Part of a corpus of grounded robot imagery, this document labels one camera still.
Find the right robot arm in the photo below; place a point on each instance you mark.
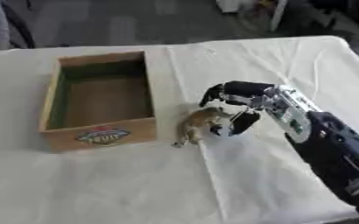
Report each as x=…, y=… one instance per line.
x=320, y=134

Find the brown soft toy animal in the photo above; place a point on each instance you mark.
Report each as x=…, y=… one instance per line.
x=198, y=121

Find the tan cardboard box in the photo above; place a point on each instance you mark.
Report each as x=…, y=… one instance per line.
x=98, y=102

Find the black chair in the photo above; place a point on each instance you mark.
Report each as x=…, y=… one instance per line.
x=19, y=24

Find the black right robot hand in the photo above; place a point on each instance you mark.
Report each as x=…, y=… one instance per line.
x=238, y=88

